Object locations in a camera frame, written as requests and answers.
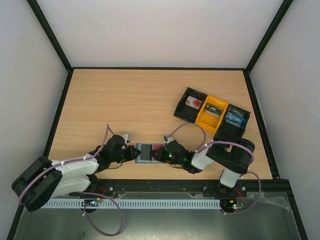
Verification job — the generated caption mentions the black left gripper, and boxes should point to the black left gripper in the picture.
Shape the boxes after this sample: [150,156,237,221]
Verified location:
[110,145,141,163]

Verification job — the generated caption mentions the red black stripe card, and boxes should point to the red black stripe card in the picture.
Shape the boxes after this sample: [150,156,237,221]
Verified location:
[153,144,163,161]

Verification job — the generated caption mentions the teal leather card holder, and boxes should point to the teal leather card holder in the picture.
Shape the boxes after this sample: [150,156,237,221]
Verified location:
[135,143,165,164]

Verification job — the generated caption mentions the grey black card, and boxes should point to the grey black card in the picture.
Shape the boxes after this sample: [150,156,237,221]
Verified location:
[140,144,152,161]

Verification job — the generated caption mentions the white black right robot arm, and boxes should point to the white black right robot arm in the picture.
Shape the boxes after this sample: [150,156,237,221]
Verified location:
[150,131,256,196]

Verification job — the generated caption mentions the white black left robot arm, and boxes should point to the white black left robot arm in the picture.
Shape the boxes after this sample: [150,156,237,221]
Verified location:
[11,134,141,212]

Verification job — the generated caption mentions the white card red circles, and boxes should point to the white card red circles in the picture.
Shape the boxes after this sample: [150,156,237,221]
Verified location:
[185,96,202,110]

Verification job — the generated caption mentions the dark card in yellow bin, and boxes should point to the dark card in yellow bin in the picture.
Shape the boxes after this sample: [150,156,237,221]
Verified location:
[204,102,223,118]

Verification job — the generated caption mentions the black bin with blue cards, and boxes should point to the black bin with blue cards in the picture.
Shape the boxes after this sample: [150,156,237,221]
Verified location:
[213,104,251,143]

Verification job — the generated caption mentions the blue cards stack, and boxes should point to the blue cards stack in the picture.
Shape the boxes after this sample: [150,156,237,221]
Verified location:
[225,106,245,128]

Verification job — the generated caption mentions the black plastic bin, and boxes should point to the black plastic bin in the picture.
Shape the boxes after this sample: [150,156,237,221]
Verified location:
[173,87,208,123]

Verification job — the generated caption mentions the yellow plastic bin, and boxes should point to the yellow plastic bin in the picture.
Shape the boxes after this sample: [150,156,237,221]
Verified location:
[195,95,229,134]

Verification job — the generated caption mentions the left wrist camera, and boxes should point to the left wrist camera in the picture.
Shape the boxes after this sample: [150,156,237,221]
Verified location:
[122,133,132,144]

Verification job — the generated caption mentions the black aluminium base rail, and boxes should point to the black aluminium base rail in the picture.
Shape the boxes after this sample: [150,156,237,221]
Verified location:
[84,177,292,198]

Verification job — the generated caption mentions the white slotted cable duct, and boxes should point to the white slotted cable duct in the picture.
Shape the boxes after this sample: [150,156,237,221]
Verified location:
[43,198,221,210]

